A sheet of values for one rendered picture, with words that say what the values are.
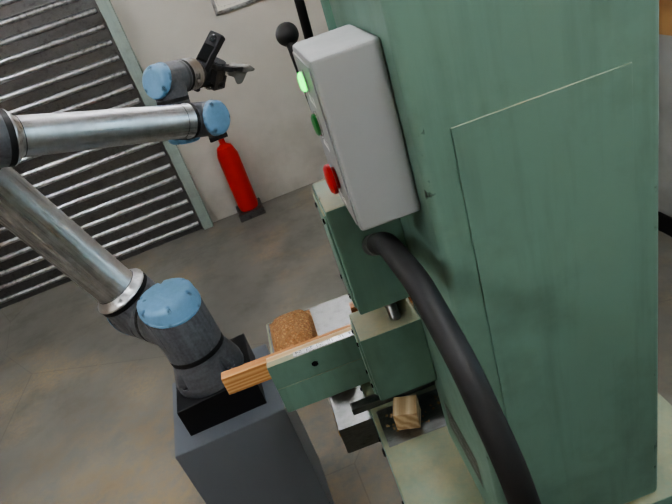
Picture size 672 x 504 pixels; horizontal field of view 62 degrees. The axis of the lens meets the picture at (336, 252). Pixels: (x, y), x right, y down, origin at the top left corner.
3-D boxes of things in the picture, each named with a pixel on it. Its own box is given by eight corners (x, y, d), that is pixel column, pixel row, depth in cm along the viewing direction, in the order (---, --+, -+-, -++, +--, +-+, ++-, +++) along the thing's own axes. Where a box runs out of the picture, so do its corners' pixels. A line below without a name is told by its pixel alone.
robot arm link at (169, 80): (145, 105, 154) (133, 67, 151) (176, 97, 164) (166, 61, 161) (170, 100, 149) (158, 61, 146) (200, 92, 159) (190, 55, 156)
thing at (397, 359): (421, 351, 89) (405, 292, 83) (438, 380, 83) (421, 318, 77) (366, 372, 88) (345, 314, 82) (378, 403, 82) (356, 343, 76)
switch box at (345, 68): (390, 174, 60) (350, 22, 53) (422, 211, 52) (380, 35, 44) (337, 194, 60) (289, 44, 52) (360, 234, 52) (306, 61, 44)
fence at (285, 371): (582, 268, 104) (580, 243, 101) (587, 272, 102) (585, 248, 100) (276, 385, 101) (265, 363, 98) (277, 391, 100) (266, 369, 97)
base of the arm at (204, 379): (177, 409, 144) (158, 381, 139) (180, 364, 160) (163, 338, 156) (245, 379, 144) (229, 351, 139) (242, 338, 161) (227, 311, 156)
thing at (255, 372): (507, 282, 107) (504, 265, 105) (512, 287, 105) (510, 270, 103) (229, 387, 104) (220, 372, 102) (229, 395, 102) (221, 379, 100)
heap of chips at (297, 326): (309, 309, 118) (304, 295, 116) (322, 349, 106) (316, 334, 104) (269, 324, 117) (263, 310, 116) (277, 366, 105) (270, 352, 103)
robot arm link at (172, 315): (189, 371, 138) (154, 317, 130) (153, 357, 150) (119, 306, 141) (232, 330, 147) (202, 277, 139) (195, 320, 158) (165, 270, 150)
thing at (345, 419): (367, 404, 140) (358, 381, 136) (380, 441, 129) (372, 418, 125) (335, 416, 139) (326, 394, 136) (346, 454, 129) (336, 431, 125)
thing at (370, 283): (398, 259, 78) (371, 162, 70) (420, 293, 70) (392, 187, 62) (341, 281, 77) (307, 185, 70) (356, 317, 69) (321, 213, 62)
